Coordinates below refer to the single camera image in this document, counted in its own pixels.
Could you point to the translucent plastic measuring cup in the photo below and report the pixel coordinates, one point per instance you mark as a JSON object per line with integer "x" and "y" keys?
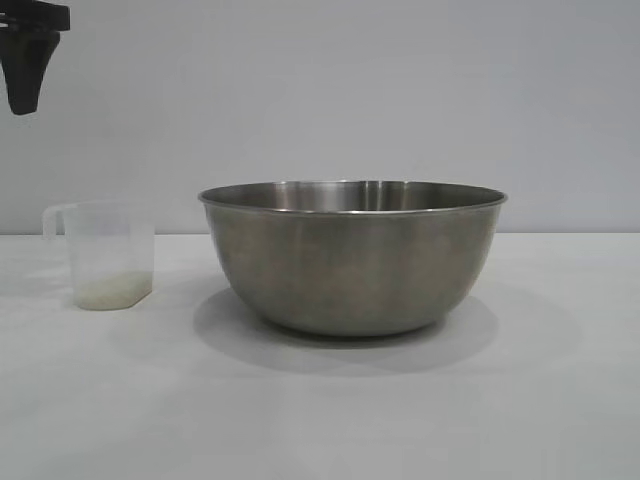
{"x": 112, "y": 240}

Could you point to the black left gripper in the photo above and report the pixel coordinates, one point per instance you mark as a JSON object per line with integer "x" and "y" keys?
{"x": 35, "y": 12}

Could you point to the stainless steel mixing bowl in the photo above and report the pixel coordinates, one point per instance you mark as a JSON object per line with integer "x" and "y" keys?
{"x": 350, "y": 265}

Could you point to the white rice grains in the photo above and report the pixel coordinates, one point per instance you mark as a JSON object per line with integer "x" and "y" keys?
{"x": 112, "y": 292}

